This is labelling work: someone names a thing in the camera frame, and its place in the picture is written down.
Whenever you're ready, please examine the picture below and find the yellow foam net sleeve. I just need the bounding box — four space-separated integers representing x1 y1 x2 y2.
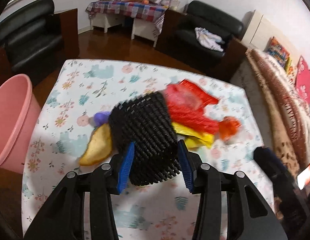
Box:
172 122 215 149

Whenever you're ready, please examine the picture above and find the red plastic bag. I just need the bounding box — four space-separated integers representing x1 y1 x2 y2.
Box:
162 79 219 134

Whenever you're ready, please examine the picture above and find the black foam net sleeve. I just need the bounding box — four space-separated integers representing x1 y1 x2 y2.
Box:
108 92 181 186

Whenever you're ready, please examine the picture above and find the orange crumpled trash piece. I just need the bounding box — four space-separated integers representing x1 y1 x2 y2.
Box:
218 116 241 141

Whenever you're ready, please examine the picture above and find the purple small trash piece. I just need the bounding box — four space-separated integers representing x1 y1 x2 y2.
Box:
93 111 111 127

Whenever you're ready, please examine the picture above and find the pink plastic trash bin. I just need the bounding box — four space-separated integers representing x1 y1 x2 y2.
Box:
0 74 41 174

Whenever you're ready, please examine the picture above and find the floral patterned table cloth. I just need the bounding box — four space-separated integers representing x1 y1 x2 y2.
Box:
22 60 274 239

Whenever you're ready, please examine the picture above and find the bed with brown blanket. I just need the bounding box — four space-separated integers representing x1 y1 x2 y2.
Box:
231 49 310 177

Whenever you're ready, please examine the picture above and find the cloth on right armchair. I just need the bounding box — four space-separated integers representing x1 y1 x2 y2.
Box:
195 27 224 52

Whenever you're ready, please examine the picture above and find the black leather armchair right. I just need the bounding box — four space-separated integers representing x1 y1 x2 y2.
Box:
156 0 247 82

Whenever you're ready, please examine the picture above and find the black leather armchair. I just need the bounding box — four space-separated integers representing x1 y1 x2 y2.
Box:
156 0 247 82
0 0 80 86

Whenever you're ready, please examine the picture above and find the pink floral pillow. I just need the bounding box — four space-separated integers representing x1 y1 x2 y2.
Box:
295 55 310 105

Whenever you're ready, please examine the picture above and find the colourful striped pillow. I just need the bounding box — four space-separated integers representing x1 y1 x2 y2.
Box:
266 36 290 68

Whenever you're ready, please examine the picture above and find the cream wooden headboard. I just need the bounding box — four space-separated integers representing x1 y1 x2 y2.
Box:
241 10 288 50

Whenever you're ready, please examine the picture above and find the checkered cloth side table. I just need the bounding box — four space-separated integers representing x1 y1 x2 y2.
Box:
86 0 167 46

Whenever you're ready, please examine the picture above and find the black leather armchair left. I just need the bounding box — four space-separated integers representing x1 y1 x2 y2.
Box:
0 0 80 86

